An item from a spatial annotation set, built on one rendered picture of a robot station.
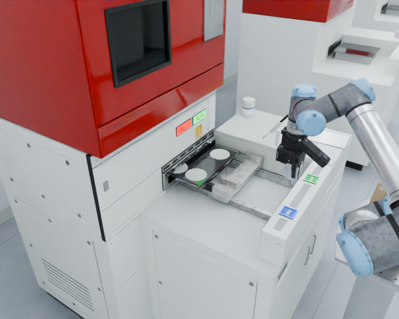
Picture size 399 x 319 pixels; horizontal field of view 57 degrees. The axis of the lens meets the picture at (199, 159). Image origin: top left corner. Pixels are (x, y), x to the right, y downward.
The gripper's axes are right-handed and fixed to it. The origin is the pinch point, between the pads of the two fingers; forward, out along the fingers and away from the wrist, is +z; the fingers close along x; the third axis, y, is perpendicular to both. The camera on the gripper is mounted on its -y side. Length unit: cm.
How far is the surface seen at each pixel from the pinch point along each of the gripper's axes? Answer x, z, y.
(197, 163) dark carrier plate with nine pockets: -17, 21, 53
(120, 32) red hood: 24, -50, 54
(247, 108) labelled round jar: -64, 9, 51
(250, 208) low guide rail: -7.0, 26.0, 19.2
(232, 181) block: -12.4, 19.9, 31.3
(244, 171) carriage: -26.5, 22.7, 32.7
